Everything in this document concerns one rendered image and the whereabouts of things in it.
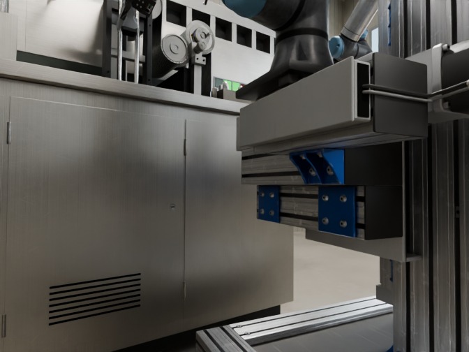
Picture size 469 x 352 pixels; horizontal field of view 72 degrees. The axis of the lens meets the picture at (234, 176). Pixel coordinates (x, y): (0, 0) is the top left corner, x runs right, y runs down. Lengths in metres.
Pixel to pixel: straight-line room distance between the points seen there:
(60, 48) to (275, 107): 1.33
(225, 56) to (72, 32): 0.82
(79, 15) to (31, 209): 1.04
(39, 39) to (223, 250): 1.18
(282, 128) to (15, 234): 0.75
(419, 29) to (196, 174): 0.75
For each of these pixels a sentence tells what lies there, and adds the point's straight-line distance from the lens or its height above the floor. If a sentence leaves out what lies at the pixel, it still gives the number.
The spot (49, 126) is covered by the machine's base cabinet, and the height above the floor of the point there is 0.75.
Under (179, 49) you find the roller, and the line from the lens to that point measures 1.50.
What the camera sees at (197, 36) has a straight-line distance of 1.54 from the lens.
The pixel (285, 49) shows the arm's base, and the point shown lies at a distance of 0.73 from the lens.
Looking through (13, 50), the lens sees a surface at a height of 1.04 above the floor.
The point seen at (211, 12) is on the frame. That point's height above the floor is 1.59.
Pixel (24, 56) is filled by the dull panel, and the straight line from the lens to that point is 1.67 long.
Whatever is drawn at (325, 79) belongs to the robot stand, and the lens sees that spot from 0.40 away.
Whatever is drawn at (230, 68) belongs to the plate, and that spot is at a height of 1.29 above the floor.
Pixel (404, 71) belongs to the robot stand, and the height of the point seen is 0.72.
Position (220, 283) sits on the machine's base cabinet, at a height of 0.24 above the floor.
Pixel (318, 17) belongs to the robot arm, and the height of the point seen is 0.94.
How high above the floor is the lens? 0.59
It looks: 2 degrees up
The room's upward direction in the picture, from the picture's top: straight up
